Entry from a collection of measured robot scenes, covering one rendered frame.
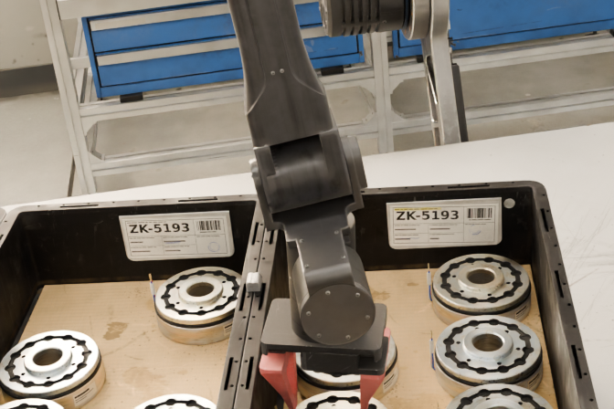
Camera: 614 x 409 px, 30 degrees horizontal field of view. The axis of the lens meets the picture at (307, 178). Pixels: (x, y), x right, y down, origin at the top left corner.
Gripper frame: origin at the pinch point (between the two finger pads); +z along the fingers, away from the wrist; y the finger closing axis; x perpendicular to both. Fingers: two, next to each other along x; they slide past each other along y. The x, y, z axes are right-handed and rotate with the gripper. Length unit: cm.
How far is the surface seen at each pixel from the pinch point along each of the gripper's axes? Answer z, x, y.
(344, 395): 2.1, 3.6, 0.9
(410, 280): 5.3, 27.1, 5.5
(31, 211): -2.6, 25.9, -37.2
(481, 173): 18, 74, 13
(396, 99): 91, 245, -14
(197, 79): 60, 191, -63
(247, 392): -4.5, -4.1, -6.3
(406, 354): 5.1, 13.9, 5.9
